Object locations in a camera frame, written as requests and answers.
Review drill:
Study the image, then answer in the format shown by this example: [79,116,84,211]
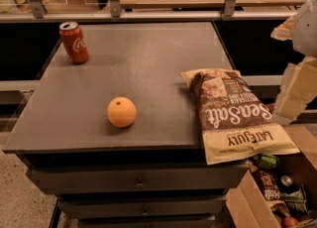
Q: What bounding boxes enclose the red apple in box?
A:
[281,216,298,228]

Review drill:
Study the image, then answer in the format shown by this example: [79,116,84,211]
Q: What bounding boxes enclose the metal rail with posts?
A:
[0,0,299,23]

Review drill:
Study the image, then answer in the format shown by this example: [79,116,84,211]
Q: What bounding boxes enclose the brown sea salt chip bag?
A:
[181,68,299,165]

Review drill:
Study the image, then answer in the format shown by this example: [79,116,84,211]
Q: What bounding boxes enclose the brown chip bag in box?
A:
[251,169,290,216]

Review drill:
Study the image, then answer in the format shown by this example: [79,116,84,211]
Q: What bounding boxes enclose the orange fruit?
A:
[107,97,137,128]

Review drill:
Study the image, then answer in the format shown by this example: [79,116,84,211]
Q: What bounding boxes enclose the silver can in box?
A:
[279,175,296,193]

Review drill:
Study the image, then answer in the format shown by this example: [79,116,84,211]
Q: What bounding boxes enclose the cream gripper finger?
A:
[272,57,317,125]
[270,15,295,41]

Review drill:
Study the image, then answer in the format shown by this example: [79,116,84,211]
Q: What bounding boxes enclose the green snack bag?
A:
[253,154,279,170]

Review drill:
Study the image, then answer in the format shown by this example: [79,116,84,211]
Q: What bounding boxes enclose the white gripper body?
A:
[292,0,317,57]

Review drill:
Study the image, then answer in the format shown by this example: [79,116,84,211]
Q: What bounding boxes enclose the cardboard box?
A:
[227,126,317,228]

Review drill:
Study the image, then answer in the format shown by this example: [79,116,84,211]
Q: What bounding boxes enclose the dark green bag in box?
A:
[283,187,308,212]

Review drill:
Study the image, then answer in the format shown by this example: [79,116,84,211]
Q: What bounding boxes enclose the red cola can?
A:
[59,22,89,64]

